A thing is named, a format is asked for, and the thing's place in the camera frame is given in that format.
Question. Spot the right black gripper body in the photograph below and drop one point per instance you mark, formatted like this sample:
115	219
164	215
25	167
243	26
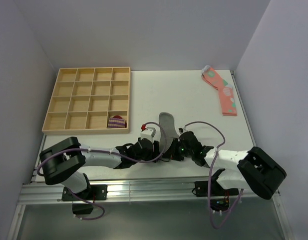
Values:
178	152

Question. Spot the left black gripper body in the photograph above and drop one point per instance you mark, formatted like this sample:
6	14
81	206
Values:
152	154

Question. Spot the grey sock with black stripes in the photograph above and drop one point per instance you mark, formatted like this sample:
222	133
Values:
166	121

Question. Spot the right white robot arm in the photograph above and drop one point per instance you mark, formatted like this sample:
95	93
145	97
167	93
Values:
250	169

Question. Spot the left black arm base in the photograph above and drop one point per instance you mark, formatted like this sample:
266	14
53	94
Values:
95	192

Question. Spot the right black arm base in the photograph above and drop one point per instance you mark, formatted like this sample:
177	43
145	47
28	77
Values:
222	202

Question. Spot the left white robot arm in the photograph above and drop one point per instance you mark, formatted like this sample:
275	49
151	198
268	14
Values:
59	164

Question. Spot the purple striped rolled sock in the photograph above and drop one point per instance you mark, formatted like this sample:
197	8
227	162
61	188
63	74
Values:
116	122

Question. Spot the pink patterned sock pair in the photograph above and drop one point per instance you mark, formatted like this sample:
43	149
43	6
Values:
225	90

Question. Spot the wooden compartment tray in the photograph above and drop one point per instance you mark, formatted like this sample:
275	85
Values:
84	98

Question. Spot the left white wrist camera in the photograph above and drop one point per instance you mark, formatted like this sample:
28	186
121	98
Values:
147	133

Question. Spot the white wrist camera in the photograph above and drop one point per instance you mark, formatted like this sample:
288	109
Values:
182	130
147	133

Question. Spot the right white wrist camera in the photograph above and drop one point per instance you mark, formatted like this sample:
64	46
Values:
182	130

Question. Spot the aluminium frame rail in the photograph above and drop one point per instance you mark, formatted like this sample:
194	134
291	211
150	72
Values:
164	189

